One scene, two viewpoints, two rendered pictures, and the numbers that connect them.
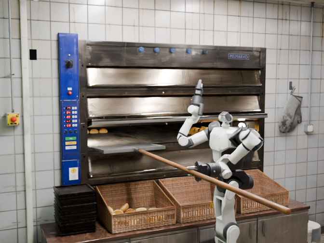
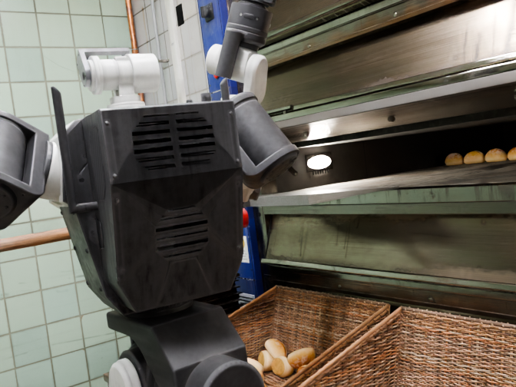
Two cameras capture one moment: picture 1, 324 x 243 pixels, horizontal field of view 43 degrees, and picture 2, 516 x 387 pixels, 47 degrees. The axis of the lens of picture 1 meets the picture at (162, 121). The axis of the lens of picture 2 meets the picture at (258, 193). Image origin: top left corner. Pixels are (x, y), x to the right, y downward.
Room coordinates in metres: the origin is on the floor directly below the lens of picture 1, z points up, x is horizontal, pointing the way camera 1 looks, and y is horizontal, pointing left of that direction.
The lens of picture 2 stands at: (3.06, -1.50, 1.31)
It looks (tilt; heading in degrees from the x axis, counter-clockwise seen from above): 3 degrees down; 79
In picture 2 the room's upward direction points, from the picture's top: 7 degrees counter-clockwise
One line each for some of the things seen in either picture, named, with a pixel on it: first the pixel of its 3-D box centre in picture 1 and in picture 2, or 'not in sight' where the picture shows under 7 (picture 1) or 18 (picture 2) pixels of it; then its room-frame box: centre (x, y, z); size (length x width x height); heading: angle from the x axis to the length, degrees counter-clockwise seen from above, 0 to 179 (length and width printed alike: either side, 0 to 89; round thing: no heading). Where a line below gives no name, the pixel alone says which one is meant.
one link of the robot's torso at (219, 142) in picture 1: (232, 145); (150, 198); (3.07, -0.54, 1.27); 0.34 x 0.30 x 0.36; 17
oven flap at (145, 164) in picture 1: (181, 158); (481, 249); (3.86, -0.18, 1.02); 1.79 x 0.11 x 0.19; 114
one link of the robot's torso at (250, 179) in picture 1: (235, 179); (183, 362); (3.09, -0.56, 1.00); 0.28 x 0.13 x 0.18; 115
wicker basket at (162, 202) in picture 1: (134, 204); (275, 354); (3.38, 0.23, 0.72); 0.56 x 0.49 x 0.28; 114
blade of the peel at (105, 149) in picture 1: (128, 146); (292, 193); (3.52, 0.29, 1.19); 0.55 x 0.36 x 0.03; 115
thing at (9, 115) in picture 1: (13, 118); not in sight; (3.21, 1.17, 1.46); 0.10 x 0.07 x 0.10; 114
